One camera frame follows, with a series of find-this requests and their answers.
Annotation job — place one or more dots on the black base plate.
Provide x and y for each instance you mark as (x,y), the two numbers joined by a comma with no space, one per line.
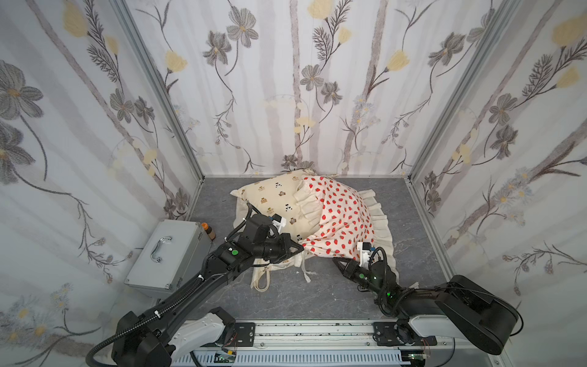
(238,335)
(399,334)

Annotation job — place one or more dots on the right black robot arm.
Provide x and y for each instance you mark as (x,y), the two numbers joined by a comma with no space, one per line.
(458,309)

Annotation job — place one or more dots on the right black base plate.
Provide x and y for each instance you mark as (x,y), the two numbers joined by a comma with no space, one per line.
(399,334)

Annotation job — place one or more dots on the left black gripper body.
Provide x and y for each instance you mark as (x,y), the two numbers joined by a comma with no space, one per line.
(284,248)

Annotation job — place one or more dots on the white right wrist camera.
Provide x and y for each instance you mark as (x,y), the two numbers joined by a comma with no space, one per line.
(365,250)

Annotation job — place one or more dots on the orange capped small bottle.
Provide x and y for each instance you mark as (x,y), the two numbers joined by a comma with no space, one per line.
(209,231)

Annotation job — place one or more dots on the red strawberry print pillow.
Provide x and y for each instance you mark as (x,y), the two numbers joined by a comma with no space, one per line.
(344,217)

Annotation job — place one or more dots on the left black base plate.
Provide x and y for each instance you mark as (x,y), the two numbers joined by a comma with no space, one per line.
(238,335)

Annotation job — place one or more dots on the aluminium mounting rail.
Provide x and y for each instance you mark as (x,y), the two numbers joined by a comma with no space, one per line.
(330,343)

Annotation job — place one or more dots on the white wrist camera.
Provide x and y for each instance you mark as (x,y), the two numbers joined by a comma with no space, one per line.
(279,223)
(365,250)

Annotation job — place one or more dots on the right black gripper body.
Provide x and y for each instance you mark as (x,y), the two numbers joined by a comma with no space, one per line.
(351,268)

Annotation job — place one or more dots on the silver metal case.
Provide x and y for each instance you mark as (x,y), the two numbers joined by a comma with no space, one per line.
(173,255)

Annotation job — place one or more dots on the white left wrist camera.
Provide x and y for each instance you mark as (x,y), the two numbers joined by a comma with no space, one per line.
(279,223)

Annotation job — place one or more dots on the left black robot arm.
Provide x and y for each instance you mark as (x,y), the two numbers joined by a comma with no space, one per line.
(146,339)

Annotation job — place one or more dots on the cream bear print pillow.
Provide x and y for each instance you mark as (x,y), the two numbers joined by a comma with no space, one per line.
(283,195)

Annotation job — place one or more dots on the small green circuit board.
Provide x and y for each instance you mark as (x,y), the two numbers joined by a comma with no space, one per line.
(225,357)

